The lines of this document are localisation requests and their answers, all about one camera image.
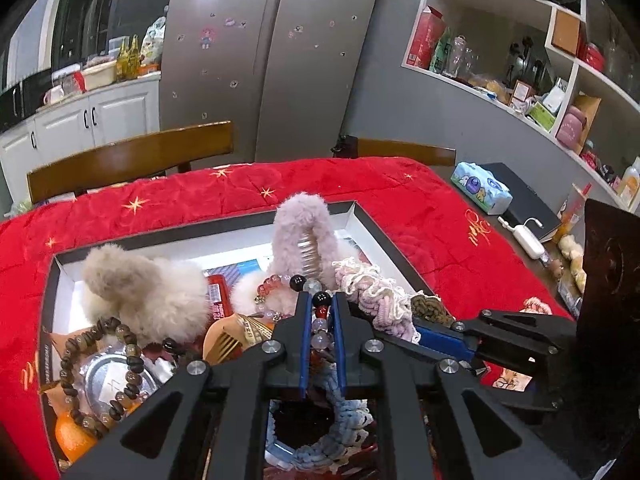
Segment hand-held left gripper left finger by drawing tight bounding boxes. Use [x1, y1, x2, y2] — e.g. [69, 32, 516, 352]
[60, 290, 313, 480]

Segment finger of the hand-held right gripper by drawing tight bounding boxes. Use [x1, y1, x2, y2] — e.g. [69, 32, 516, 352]
[415, 324, 557, 412]
[451, 309, 577, 361]

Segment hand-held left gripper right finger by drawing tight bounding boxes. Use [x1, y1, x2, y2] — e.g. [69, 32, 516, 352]
[331, 291, 581, 480]

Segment blue crochet scrunchie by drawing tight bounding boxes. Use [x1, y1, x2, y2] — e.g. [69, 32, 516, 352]
[265, 360, 375, 472]

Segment crystal bead bracelet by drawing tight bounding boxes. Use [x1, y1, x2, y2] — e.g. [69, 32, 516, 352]
[254, 272, 337, 358]

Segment pink crochet scrunchie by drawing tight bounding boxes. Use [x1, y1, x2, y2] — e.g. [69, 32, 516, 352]
[332, 257, 426, 345]

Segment dark shallow gift box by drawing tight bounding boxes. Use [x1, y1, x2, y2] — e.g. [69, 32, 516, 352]
[40, 200, 436, 480]

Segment pile of tangerines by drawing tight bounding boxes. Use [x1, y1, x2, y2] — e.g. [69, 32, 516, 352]
[55, 412, 101, 463]

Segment brown crochet scrunchie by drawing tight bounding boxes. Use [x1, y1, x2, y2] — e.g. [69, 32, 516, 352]
[410, 294, 456, 329]

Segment small cream toy figures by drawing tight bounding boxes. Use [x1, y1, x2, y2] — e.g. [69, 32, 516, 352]
[556, 235, 587, 292]

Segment drink cup with straw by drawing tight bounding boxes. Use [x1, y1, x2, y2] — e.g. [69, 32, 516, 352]
[557, 182, 594, 242]

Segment white power adapter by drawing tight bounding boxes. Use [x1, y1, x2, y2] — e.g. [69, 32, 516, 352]
[497, 215, 549, 261]

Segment red flat packet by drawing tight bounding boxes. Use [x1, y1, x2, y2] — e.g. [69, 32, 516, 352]
[206, 274, 232, 319]

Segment black notebook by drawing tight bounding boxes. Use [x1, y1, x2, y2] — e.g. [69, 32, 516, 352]
[480, 162, 564, 244]

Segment pink fluffy hair claw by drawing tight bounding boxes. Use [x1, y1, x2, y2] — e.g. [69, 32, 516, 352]
[232, 191, 352, 313]

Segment blue printed tissue pack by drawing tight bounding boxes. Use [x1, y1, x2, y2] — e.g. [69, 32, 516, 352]
[450, 161, 514, 216]

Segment red printed blanket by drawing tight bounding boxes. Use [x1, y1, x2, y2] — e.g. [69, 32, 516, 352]
[0, 156, 576, 480]

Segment pink pouch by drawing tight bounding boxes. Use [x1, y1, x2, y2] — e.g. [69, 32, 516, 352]
[556, 105, 589, 149]

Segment beige fluffy hair claw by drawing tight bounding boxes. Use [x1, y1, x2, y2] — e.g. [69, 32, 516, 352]
[81, 242, 211, 347]

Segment round clear lid tin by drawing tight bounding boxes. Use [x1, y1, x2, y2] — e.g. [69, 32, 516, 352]
[80, 347, 167, 417]

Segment silver double door fridge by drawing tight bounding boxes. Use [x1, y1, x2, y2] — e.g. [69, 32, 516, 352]
[159, 0, 388, 163]

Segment red carton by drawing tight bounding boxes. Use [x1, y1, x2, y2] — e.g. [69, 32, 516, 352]
[406, 6, 446, 71]

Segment white kitchen cabinet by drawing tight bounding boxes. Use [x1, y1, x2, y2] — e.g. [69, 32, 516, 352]
[0, 72, 163, 196]

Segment cream plastic basin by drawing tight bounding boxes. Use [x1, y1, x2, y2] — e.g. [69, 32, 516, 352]
[80, 64, 119, 92]

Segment white plastic bag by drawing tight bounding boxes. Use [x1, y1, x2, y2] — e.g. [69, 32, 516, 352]
[140, 16, 167, 67]

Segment black microwave oven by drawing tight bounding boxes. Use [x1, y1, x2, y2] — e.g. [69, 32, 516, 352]
[0, 67, 54, 133]

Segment brown wooden bead bracelet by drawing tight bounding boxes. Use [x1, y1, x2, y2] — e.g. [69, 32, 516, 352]
[59, 316, 147, 437]

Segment white wall shelf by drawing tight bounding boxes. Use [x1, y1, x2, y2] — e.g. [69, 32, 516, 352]
[400, 0, 640, 216]

